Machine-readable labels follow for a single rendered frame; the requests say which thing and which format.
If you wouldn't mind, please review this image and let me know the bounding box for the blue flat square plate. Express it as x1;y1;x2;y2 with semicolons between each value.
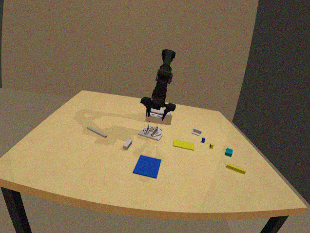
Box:
133;155;161;178

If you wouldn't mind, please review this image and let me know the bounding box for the teal rectangular block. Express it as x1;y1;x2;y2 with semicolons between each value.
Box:
225;148;233;157

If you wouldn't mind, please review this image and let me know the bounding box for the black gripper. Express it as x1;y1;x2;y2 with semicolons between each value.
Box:
140;92;176;120

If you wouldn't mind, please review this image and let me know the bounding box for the yellow flat bar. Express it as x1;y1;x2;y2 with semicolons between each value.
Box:
226;164;246;174

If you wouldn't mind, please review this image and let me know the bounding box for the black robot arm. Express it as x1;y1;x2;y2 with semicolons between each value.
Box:
151;49;176;110

